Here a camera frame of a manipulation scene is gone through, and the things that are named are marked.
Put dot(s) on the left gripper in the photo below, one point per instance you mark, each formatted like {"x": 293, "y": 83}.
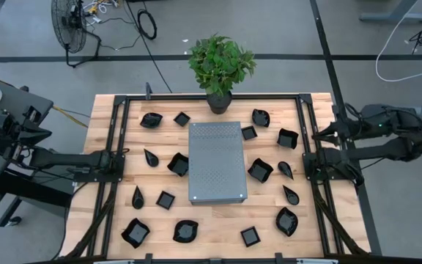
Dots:
{"x": 9, "y": 132}

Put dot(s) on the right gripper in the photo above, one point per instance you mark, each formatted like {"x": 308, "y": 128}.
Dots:
{"x": 354, "y": 131}

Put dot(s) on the black wavy square mini plate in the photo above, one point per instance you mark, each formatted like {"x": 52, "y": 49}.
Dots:
{"x": 136, "y": 233}
{"x": 260, "y": 170}
{"x": 178, "y": 165}
{"x": 287, "y": 139}

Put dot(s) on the black teardrop mini plate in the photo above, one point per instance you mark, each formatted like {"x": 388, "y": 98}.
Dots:
{"x": 137, "y": 199}
{"x": 291, "y": 197}
{"x": 152, "y": 159}
{"x": 285, "y": 168}

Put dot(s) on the black leaf-shaped mini plate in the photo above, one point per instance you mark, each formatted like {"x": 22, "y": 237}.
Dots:
{"x": 151, "y": 120}
{"x": 286, "y": 221}
{"x": 261, "y": 118}
{"x": 185, "y": 231}

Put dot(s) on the black small square mini plate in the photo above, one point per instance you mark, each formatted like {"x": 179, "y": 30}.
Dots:
{"x": 181, "y": 119}
{"x": 165, "y": 200}
{"x": 250, "y": 236}
{"x": 249, "y": 132}

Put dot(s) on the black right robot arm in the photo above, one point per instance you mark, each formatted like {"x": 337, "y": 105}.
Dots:
{"x": 372, "y": 150}

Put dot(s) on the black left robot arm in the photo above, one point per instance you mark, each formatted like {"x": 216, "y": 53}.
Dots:
{"x": 68, "y": 159}

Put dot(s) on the black desk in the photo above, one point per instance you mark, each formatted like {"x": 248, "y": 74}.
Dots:
{"x": 17, "y": 100}

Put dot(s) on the black floor fan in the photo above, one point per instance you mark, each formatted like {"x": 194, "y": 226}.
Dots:
{"x": 68, "y": 29}

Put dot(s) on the grey perforated metal shelf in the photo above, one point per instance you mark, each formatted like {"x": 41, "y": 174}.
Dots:
{"x": 216, "y": 161}

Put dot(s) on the green plant in black pot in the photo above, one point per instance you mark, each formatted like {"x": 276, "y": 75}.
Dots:
{"x": 218, "y": 62}

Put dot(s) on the white power strip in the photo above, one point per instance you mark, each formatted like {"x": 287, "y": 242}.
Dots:
{"x": 93, "y": 8}

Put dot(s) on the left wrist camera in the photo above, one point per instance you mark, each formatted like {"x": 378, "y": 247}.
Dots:
{"x": 33, "y": 114}

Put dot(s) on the silver metal bracket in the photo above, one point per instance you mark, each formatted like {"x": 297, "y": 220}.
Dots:
{"x": 317, "y": 262}
{"x": 114, "y": 262}

